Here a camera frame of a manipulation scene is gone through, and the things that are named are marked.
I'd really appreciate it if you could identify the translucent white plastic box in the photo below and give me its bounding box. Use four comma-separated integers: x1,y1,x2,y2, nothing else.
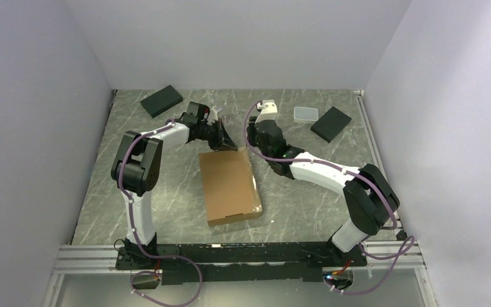
293,107,319,124

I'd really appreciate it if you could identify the left black foam block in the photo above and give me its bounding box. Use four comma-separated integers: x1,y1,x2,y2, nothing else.
140,85,183,118

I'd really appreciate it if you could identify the black foam block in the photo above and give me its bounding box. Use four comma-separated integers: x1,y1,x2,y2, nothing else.
140,85,183,118
311,107,352,143

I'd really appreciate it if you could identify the brown cardboard express box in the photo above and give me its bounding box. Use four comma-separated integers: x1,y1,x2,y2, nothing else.
198,147,263,227

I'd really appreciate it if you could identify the aluminium frame rail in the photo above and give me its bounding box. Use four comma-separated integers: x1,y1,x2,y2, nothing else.
43,100,419,306

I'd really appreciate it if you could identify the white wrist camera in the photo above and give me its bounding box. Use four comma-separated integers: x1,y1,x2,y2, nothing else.
205,106,222,124
255,100,278,124

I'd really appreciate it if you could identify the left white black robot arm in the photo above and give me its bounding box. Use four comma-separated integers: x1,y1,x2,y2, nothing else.
111,102,238,269

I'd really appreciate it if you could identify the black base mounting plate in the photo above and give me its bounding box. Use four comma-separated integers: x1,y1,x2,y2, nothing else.
115,242,367,285

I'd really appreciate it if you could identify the right black foam block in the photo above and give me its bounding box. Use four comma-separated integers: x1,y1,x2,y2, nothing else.
311,107,352,143

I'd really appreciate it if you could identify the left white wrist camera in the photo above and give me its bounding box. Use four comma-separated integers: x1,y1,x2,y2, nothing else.
205,106,222,124

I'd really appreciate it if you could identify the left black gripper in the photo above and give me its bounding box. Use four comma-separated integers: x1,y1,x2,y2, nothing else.
198,118,238,151

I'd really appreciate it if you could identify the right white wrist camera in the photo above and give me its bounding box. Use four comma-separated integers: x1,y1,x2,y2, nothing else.
255,100,278,124

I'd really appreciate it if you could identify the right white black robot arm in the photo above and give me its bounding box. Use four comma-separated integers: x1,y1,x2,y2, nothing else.
245,116,400,265

